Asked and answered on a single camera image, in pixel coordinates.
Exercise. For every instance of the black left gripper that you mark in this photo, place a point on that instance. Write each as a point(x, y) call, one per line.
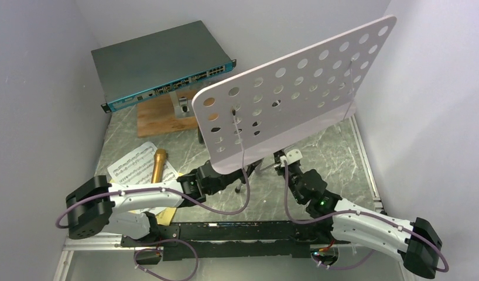
point(244, 175)

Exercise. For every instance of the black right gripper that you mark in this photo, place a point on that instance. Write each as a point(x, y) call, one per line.
point(278, 165)

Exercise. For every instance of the gold microphone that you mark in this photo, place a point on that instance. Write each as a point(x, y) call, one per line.
point(160, 158)

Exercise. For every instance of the lilac music stand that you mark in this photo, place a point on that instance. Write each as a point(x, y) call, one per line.
point(253, 114)

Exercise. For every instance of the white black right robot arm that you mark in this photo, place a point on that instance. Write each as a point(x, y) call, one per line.
point(414, 243)

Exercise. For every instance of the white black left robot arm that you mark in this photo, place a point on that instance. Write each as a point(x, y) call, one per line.
point(100, 206)

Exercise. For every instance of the black microphone stand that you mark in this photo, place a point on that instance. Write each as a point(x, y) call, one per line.
point(200, 136)

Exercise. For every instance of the yellow paper sheet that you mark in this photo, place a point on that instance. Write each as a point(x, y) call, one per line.
point(167, 215)

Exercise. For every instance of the white sheet music page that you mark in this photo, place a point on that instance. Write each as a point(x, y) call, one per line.
point(136, 167)

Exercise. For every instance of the wooden base board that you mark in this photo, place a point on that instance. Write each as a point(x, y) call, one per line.
point(157, 116)

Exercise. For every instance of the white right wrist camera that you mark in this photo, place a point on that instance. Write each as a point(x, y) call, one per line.
point(293, 156)

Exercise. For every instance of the black mounting rail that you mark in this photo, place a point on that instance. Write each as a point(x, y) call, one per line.
point(235, 239)

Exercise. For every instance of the silver metal bracket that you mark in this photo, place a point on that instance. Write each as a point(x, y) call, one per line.
point(181, 102)

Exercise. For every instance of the grey teal network switch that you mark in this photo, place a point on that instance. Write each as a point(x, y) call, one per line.
point(152, 65)

